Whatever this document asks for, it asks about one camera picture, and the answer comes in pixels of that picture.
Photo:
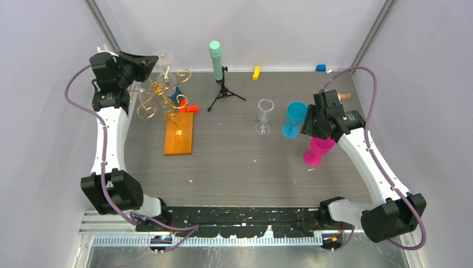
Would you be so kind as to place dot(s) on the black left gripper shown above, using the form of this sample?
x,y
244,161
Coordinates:
x,y
143,72

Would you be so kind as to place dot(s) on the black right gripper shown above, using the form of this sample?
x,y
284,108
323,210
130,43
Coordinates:
x,y
308,128

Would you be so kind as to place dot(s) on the pink wine glass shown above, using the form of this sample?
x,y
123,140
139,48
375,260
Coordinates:
x,y
318,148

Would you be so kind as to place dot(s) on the blue wine glass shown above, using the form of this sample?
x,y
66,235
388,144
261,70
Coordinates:
x,y
295,115

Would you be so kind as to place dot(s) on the clear wine glass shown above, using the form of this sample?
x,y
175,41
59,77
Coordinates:
x,y
264,115
166,78

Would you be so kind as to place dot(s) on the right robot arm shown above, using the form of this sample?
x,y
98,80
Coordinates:
x,y
394,210

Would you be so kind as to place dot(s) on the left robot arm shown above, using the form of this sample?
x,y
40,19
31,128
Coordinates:
x,y
109,187

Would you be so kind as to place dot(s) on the orange wooden rack base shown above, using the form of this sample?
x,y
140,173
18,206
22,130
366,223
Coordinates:
x,y
179,134

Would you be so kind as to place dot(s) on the tan wooden arch block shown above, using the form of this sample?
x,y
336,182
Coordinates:
x,y
344,95

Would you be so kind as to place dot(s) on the blue toy brick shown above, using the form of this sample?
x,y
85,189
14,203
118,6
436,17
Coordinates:
x,y
177,96

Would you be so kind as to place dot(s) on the orange toy block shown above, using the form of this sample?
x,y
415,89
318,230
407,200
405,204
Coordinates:
x,y
186,108

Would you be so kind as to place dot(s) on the mint green microphone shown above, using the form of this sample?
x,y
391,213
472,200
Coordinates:
x,y
215,52

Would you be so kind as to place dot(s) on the yellow toy block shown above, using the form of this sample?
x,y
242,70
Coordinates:
x,y
256,73

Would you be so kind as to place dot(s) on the black mini tripod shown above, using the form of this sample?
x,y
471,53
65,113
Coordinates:
x,y
224,92

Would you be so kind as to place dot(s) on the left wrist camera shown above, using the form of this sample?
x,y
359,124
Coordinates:
x,y
105,48

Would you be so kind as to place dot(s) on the gold wire glass rack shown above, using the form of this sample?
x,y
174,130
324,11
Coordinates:
x,y
154,96

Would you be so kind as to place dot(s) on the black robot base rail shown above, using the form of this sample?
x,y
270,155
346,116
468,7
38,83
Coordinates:
x,y
212,226

